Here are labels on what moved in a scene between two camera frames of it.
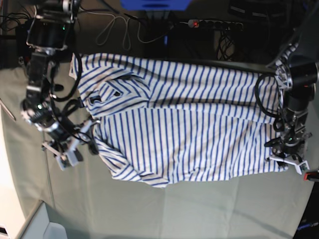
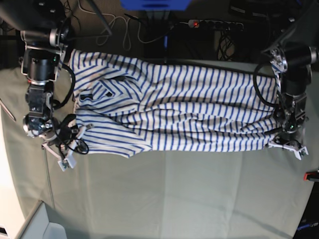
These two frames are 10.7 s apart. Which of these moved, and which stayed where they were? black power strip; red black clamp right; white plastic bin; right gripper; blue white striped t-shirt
Moved: right gripper; blue white striped t-shirt
Stayed: black power strip; red black clamp right; white plastic bin
